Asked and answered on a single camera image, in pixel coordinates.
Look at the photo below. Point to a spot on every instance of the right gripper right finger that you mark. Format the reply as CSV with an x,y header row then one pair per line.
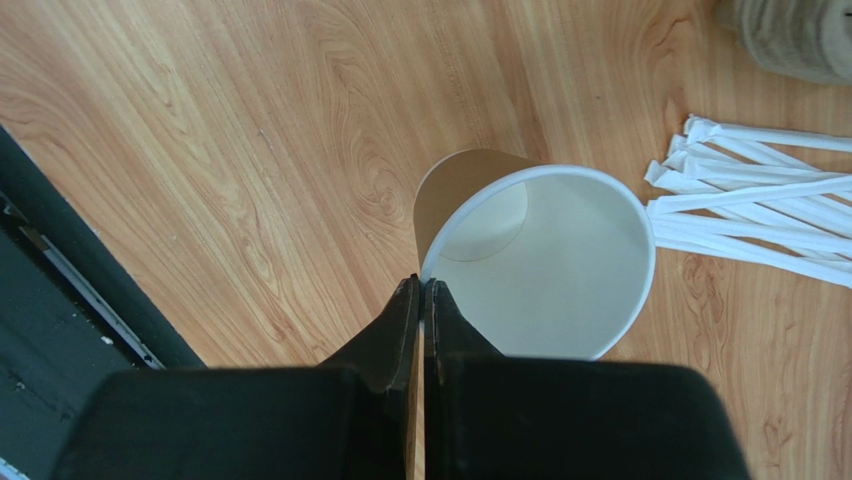
x,y
447,332

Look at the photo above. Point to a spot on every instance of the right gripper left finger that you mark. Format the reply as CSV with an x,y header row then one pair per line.
x,y
383,353

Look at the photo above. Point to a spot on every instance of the brown paper coffee cup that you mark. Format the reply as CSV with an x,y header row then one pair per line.
x,y
543,260

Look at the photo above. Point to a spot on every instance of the bundle of white wrapped straws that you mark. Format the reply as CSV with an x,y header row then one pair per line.
x,y
731,193

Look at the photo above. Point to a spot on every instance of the grey pulp cup carrier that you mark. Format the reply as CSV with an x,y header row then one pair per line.
x,y
808,40

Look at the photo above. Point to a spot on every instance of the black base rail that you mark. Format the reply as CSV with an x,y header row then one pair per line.
x,y
70,317

